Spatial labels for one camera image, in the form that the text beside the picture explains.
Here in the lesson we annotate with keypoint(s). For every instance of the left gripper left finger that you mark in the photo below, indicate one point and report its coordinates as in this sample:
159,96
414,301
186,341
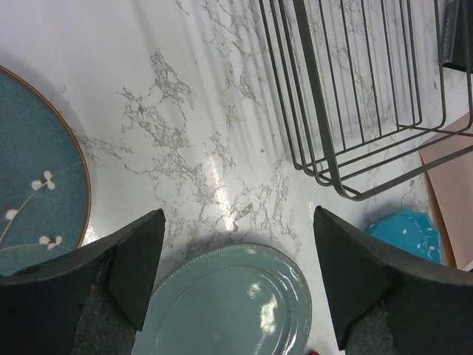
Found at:
92,300

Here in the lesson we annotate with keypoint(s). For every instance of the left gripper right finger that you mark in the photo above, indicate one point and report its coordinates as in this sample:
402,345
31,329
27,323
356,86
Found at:
418,306

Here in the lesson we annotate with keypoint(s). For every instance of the grey-green round plate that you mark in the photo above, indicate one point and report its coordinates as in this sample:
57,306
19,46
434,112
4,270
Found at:
241,299

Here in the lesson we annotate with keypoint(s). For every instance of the wire dish rack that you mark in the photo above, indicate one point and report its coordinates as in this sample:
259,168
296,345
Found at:
361,89

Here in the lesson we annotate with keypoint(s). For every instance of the blue polka dot plate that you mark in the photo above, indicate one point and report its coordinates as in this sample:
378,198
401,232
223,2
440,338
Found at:
410,231

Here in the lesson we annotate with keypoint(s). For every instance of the dark teal floral plate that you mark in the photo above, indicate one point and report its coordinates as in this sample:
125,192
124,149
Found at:
45,185

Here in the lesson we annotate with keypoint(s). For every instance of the black board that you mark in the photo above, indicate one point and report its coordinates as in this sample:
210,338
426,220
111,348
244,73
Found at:
456,40

